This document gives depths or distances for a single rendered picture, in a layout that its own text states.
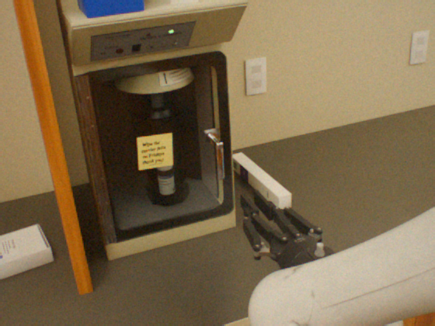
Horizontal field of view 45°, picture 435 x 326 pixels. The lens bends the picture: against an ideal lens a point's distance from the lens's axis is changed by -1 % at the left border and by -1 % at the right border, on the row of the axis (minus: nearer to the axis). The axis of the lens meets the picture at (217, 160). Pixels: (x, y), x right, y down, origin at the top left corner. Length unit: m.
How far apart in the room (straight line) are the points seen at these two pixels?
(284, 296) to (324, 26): 1.24
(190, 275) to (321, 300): 0.63
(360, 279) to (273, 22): 1.20
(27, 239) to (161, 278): 0.35
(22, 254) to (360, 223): 0.80
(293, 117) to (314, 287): 1.24
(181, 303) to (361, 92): 1.08
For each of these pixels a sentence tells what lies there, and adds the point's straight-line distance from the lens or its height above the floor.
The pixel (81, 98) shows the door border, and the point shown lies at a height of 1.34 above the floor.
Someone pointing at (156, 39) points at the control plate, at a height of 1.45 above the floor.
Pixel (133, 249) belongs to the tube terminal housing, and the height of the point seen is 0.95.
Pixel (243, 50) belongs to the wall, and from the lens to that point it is 1.64.
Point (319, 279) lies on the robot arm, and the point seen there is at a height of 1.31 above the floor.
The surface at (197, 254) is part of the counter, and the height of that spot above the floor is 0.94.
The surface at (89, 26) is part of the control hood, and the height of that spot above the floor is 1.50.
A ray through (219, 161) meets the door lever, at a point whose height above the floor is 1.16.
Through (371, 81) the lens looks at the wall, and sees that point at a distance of 1.93.
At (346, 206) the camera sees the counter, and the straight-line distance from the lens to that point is 1.42.
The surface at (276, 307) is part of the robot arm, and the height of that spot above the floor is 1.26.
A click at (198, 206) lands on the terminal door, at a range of 1.24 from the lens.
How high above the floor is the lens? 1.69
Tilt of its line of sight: 27 degrees down
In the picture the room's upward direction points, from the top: 4 degrees counter-clockwise
